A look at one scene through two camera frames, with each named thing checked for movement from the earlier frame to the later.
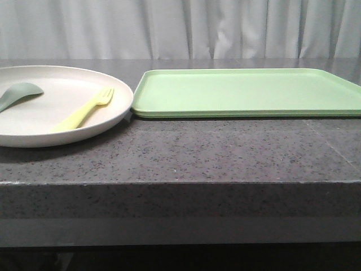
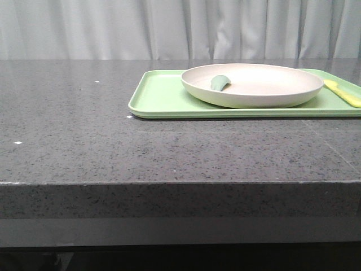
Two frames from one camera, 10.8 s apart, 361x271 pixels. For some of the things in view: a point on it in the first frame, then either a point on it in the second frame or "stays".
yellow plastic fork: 73,123 -> 351,98
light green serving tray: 245,93 stays
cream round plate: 67,92 -> 252,85
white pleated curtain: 180,29 stays
